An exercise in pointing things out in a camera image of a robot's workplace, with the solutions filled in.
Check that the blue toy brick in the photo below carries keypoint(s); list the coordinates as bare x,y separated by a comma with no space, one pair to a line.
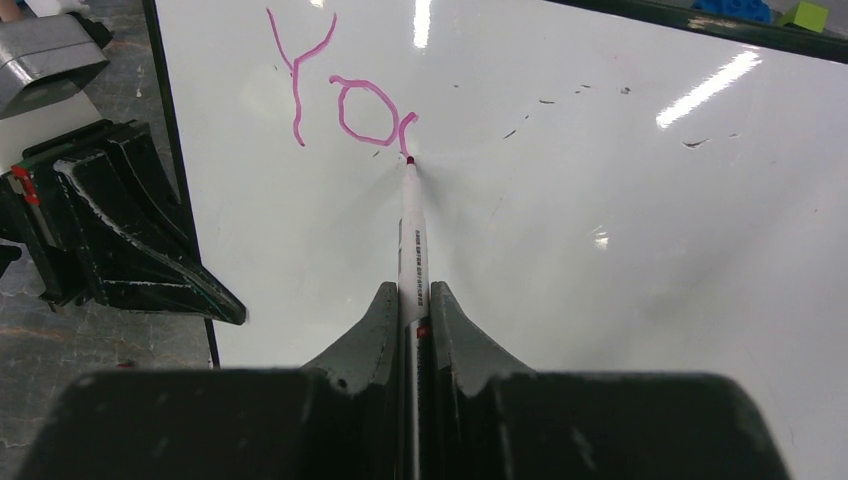
751,10

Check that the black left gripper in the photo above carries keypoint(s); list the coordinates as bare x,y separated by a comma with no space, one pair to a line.
118,207

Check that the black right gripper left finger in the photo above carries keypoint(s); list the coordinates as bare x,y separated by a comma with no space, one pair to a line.
335,417

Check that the white whiteboard black frame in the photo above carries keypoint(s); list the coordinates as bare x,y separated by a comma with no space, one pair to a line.
608,185

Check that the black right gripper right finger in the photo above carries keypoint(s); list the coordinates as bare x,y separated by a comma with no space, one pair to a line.
500,419

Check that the small lime green block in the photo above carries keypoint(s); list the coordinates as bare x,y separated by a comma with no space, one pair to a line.
806,16

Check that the pink whiteboard marker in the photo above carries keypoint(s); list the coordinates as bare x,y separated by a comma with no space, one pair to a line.
414,329

